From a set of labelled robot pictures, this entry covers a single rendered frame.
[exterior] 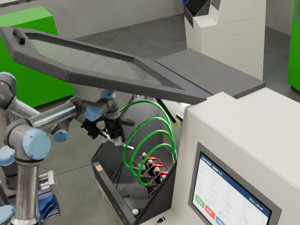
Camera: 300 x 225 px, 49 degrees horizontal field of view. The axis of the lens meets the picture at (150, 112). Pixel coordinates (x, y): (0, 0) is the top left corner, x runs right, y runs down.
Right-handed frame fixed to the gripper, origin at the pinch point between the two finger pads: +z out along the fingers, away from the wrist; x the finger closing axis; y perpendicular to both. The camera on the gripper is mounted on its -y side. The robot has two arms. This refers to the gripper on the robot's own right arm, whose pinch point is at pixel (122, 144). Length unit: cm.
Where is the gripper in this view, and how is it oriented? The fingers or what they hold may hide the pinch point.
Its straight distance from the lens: 190.3
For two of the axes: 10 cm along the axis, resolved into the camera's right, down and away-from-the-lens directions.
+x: 4.7, 4.0, -7.9
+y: -8.7, 3.5, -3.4
